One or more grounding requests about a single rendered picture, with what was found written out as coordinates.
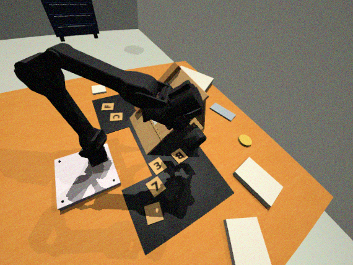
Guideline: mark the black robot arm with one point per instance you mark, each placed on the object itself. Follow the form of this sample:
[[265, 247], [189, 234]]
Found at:
[[42, 74]]

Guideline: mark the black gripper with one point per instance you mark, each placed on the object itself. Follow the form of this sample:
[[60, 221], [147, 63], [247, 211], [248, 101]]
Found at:
[[194, 136]]

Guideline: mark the yellow round disc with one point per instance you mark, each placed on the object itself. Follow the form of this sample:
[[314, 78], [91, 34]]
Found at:
[[245, 140]]

